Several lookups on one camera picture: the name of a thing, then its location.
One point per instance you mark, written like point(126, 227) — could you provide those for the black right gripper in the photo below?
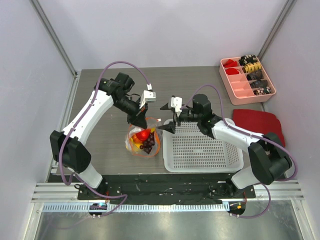
point(178, 117)

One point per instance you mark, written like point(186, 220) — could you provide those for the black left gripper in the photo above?
point(138, 118)

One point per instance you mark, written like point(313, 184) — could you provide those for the red toy pepper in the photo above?
point(143, 134)

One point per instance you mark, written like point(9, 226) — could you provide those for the clear zip bag orange zipper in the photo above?
point(152, 123)

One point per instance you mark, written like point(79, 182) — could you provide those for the dark red toy grapes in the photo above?
point(148, 144)

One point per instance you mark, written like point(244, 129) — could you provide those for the yellow toy banana bunch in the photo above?
point(134, 144)

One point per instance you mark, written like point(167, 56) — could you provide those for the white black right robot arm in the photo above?
point(269, 160)

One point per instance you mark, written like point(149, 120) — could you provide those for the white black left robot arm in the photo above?
point(68, 146)

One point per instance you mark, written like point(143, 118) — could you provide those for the white perforated plastic basket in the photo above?
point(189, 151)

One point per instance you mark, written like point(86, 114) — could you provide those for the red cloth piece lower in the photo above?
point(232, 71)

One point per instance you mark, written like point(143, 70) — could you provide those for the red cloth piece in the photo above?
point(230, 63)
point(232, 71)

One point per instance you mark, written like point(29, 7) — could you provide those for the red cloth piece upper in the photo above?
point(230, 63)

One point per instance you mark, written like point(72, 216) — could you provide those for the pink compartment tray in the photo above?
point(238, 86)

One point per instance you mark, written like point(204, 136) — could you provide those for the black floral rolled cloth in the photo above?
point(247, 59)

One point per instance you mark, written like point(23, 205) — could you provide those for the dark dotted rolled cloth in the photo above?
point(262, 91)

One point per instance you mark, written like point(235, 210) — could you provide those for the folded red cloth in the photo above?
point(259, 122)

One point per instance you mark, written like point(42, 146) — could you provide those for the dark patterned rolled cloth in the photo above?
point(262, 83)

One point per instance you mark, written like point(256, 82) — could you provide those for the dark brown rolled cloth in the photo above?
point(256, 75)

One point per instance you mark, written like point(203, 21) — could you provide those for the yellow striped rolled cloth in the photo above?
point(252, 67)

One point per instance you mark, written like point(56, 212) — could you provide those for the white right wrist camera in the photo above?
point(175, 104)

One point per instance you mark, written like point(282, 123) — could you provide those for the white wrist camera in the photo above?
point(175, 104)
point(148, 96)

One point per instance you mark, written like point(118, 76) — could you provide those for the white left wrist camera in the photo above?
point(148, 96)

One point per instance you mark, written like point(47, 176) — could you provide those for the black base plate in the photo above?
point(176, 189)

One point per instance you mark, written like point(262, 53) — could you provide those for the aluminium frame rail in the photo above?
point(53, 36)

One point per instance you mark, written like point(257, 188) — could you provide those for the white slotted cable duct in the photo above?
point(78, 207)

